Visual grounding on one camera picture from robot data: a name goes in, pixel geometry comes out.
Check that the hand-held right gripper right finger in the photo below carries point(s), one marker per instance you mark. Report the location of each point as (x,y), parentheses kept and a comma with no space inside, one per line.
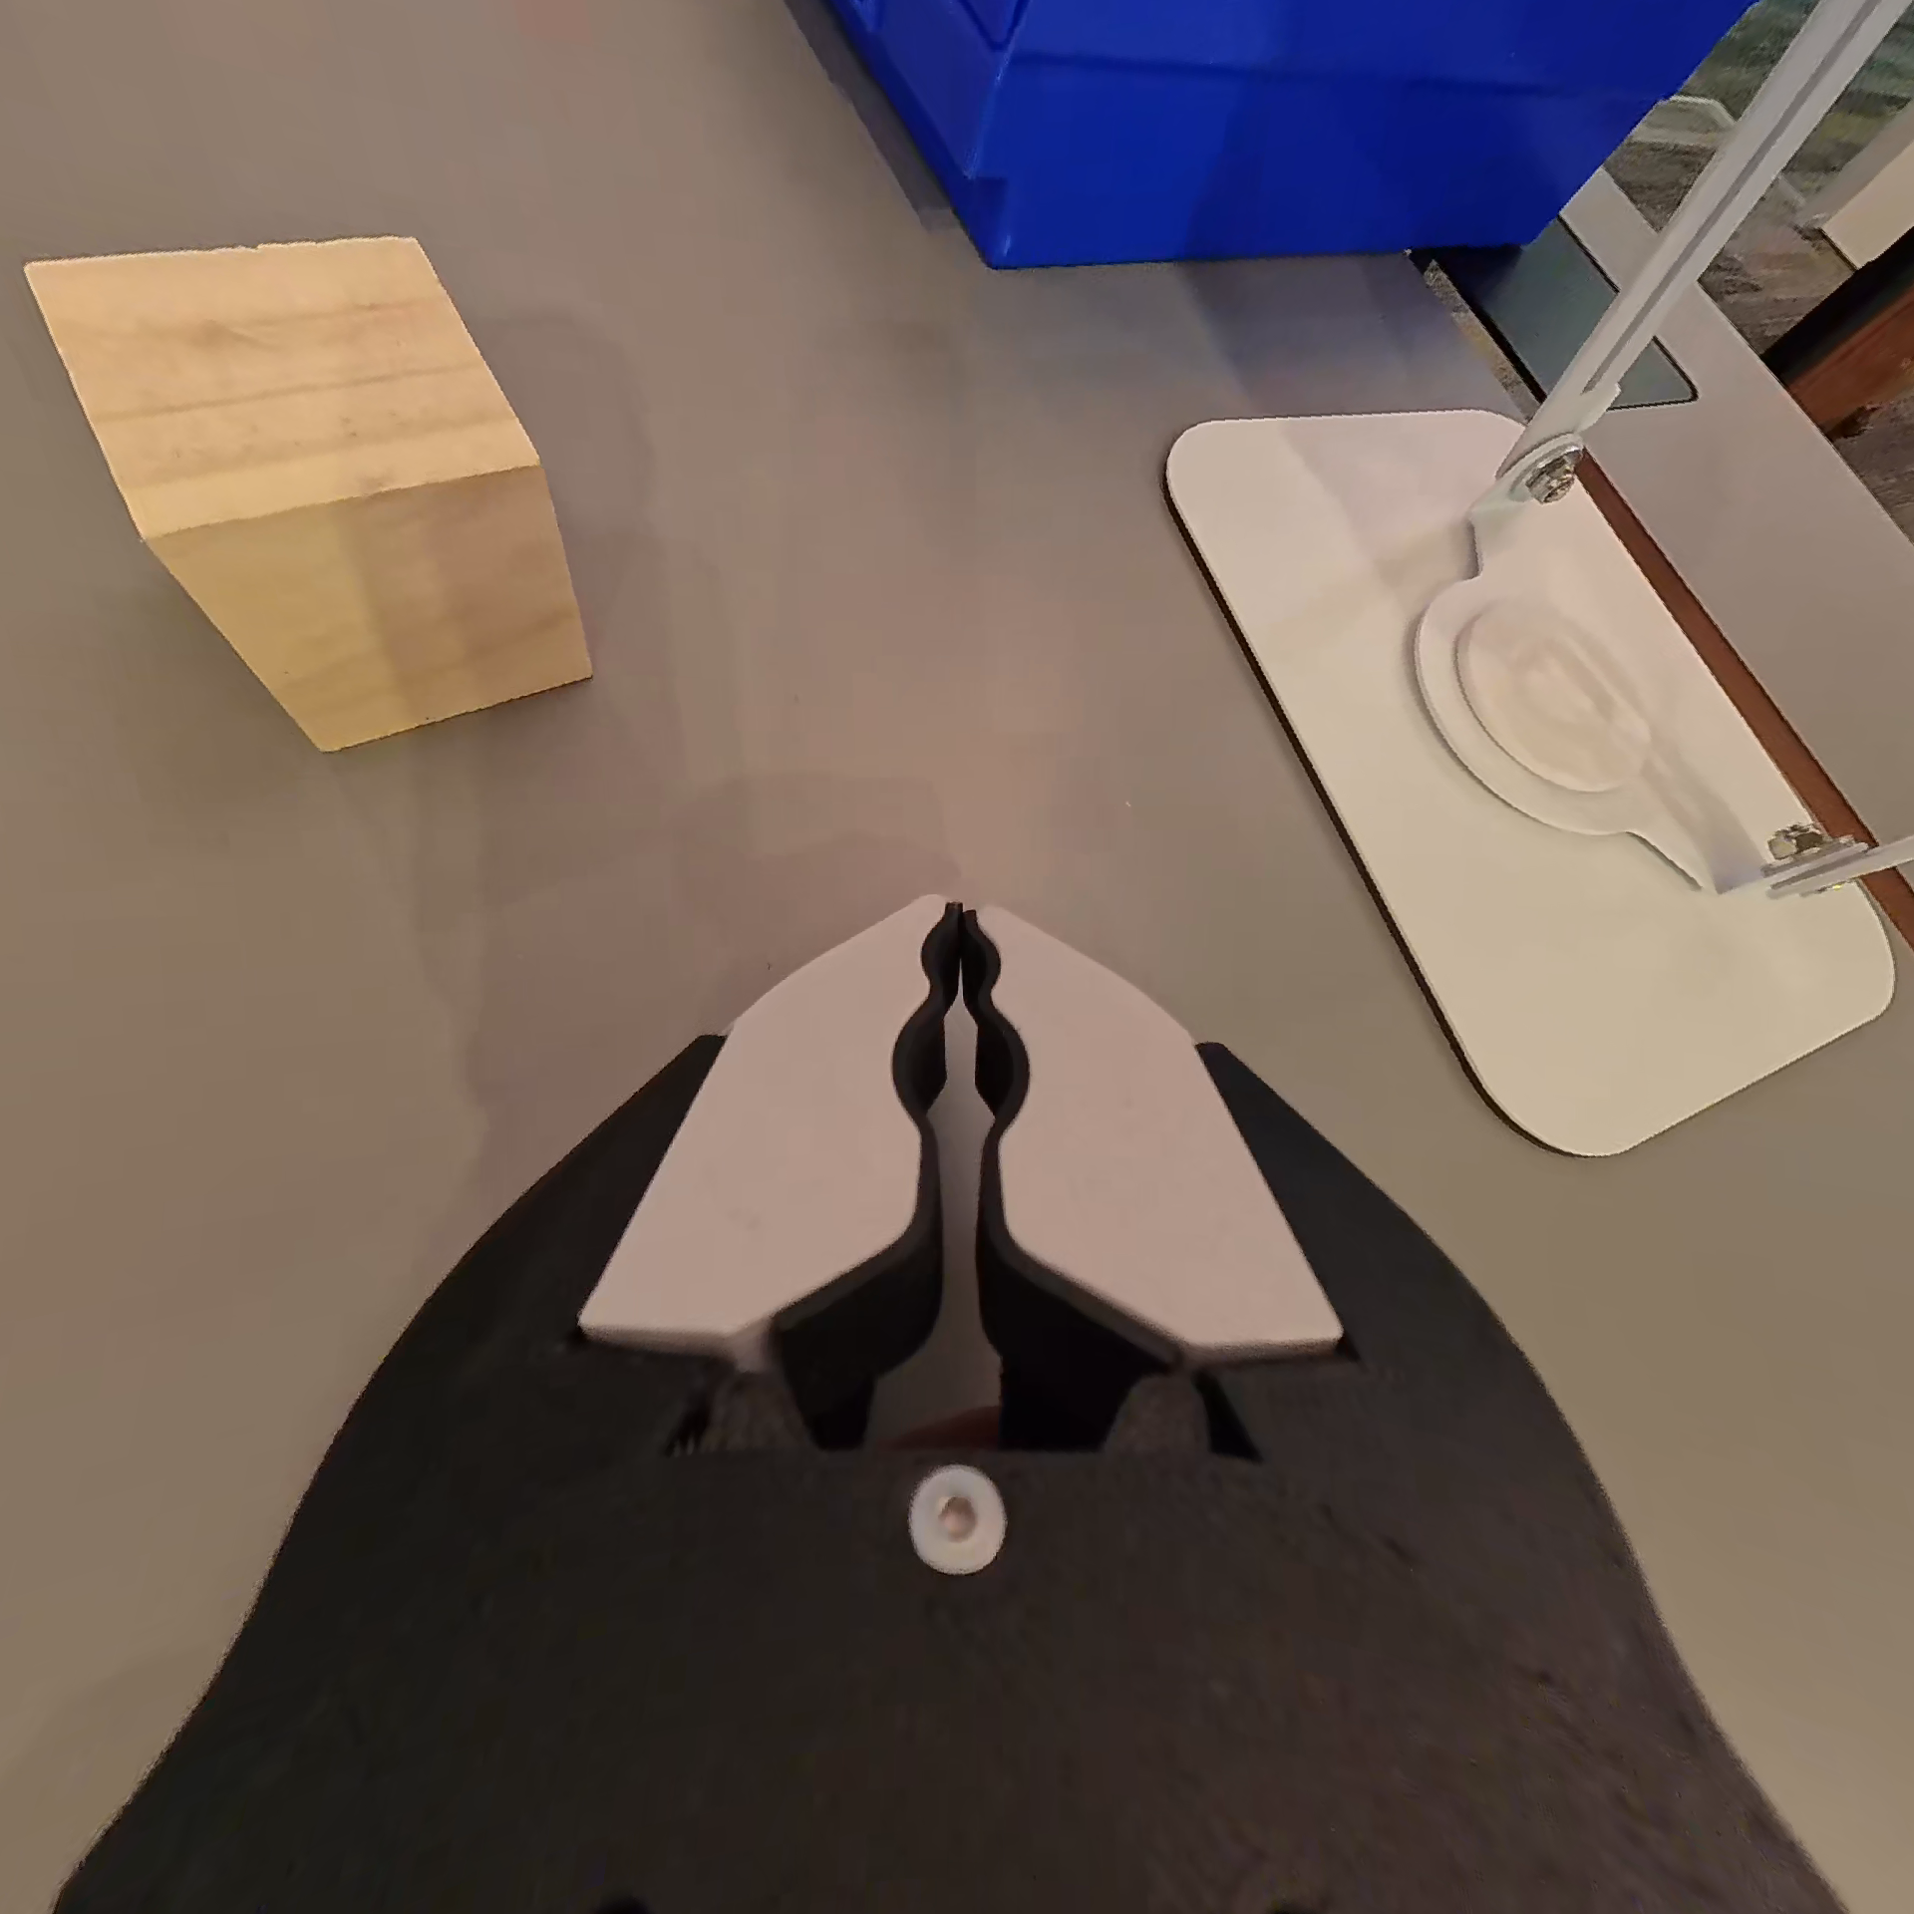
(1153,1196)

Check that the black flat device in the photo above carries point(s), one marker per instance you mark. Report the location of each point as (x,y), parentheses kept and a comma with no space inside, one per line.
(1539,300)

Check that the brown wooden leg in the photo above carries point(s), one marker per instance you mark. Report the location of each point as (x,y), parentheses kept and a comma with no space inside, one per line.
(1862,359)

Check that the large plain wooden cube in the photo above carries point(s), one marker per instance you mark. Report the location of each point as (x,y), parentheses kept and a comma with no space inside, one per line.
(301,386)

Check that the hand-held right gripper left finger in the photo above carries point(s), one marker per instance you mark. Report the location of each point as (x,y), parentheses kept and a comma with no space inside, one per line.
(762,1182)

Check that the blue plastic bin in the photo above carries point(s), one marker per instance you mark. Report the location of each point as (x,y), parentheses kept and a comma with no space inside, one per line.
(1273,133)

